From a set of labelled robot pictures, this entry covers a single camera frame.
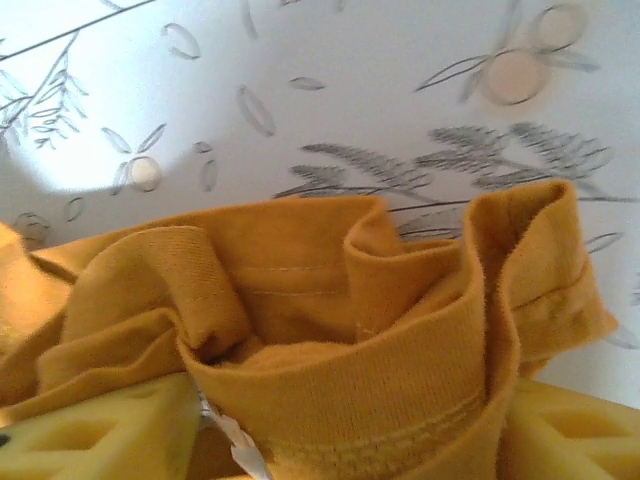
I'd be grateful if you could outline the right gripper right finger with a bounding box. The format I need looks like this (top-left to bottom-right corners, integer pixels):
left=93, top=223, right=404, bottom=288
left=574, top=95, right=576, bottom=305
left=499, top=379, right=640, bottom=480

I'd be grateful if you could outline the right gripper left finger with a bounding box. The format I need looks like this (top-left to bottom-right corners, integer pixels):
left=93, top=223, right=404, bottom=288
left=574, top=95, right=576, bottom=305
left=0, top=377, right=201, bottom=480

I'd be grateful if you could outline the orange t-shirt with printed logo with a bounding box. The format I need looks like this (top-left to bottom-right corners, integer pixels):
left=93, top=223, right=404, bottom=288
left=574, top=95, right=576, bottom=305
left=0, top=178, right=621, bottom=480

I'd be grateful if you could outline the floral patterned table cover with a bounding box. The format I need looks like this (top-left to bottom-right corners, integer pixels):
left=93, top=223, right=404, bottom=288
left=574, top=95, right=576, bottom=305
left=0, top=0, right=640, bottom=409

